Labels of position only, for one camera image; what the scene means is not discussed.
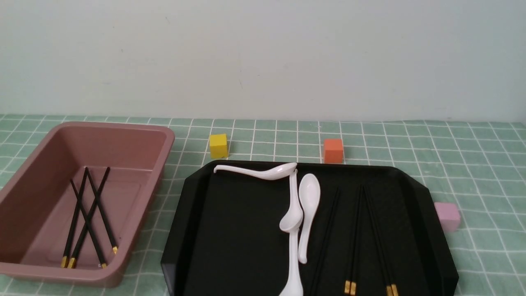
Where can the black chopstick gold band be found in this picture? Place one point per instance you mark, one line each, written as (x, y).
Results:
(324, 245)
(350, 253)
(393, 284)
(356, 246)
(377, 243)

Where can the white spoon top horizontal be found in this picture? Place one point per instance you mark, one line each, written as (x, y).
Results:
(277, 172)

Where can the yellow cube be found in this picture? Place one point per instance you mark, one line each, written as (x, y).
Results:
(218, 146)

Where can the white spoon right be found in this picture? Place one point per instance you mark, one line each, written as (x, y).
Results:
(309, 196)

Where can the orange cube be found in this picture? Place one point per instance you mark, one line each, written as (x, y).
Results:
(333, 151)

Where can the white spoon middle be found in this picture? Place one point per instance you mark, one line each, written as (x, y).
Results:
(294, 215)

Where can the black plastic tray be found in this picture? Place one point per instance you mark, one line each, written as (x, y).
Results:
(225, 238)

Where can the white spoon bottom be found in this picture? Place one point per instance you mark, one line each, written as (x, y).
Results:
(293, 286)

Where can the black chopstick in bin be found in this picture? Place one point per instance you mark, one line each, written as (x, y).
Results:
(87, 229)
(71, 233)
(98, 200)
(82, 194)

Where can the pink cube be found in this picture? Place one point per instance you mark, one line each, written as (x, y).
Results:
(449, 216)

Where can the pink plastic bin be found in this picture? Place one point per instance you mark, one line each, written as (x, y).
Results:
(38, 202)

